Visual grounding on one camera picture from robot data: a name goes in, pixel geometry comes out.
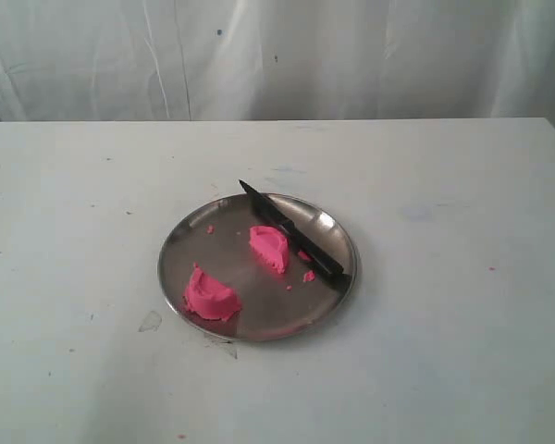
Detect white backdrop curtain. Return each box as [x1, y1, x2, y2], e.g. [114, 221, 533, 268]
[0, 1, 555, 126]

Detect black knife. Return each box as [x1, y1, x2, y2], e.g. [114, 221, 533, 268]
[239, 179, 352, 290]

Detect pink dough piece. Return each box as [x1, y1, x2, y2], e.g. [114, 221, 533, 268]
[249, 226, 289, 275]
[183, 263, 242, 322]

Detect round steel plate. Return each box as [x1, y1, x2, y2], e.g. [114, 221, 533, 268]
[158, 193, 358, 341]

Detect pink clay crumb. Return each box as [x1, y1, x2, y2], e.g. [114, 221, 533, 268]
[302, 270, 315, 283]

